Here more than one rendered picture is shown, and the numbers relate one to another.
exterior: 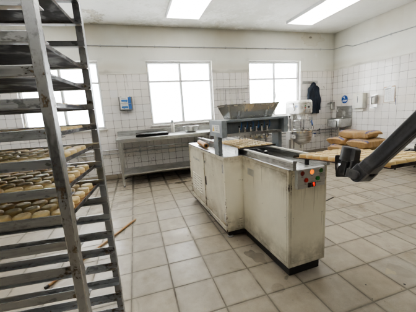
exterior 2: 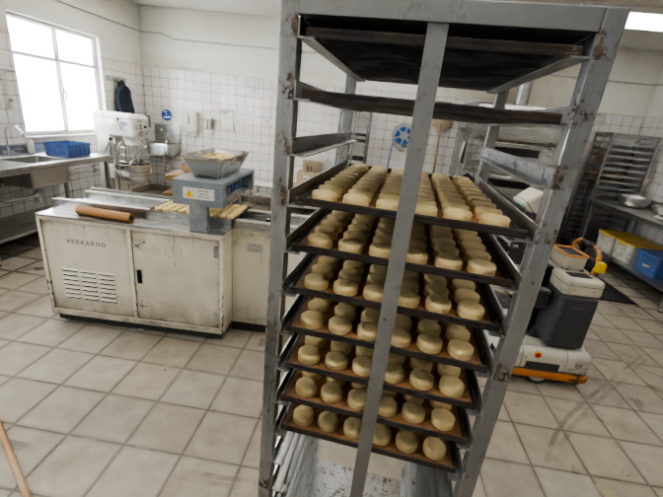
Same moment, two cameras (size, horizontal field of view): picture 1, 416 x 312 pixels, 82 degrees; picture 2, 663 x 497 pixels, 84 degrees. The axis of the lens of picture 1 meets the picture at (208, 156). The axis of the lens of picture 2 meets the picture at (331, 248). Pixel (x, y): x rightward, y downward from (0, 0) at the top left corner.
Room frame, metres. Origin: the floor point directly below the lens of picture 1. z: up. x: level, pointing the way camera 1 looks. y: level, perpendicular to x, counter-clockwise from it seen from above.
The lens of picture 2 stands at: (0.69, 1.72, 1.65)
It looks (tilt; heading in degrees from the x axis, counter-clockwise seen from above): 20 degrees down; 291
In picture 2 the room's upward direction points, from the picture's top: 6 degrees clockwise
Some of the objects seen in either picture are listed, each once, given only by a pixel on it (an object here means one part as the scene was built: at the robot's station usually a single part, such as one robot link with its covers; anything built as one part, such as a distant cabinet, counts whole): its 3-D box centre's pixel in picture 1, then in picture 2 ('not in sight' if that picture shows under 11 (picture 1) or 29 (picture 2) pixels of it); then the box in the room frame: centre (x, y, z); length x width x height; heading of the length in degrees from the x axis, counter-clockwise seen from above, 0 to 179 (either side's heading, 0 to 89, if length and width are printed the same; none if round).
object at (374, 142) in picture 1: (367, 142); not in sight; (4.70, -3.21, 0.47); 0.72 x 0.42 x 0.17; 112
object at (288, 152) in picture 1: (255, 145); (210, 208); (2.58, -0.53, 0.87); 2.01 x 0.03 x 0.07; 19
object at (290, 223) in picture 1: (278, 202); (282, 274); (1.95, -0.59, 0.45); 0.70 x 0.34 x 0.90; 19
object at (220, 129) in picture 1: (248, 134); (218, 196); (2.43, -0.43, 1.01); 0.72 x 0.33 x 0.34; 109
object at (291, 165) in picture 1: (231, 147); (195, 217); (2.49, -0.26, 0.87); 2.01 x 0.03 x 0.07; 19
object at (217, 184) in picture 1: (231, 178); (159, 262); (2.88, -0.28, 0.42); 1.28 x 0.72 x 0.84; 19
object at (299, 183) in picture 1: (309, 177); not in sight; (1.61, -0.71, 0.77); 0.24 x 0.04 x 0.14; 109
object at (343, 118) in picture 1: (341, 117); (168, 141); (5.86, -3.32, 0.93); 0.99 x 0.38 x 1.09; 16
